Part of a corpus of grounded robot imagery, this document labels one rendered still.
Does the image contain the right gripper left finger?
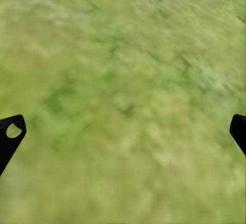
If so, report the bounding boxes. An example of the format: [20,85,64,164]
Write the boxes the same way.
[0,115,27,175]

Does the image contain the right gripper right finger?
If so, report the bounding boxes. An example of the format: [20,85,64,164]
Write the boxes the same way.
[230,114,246,155]

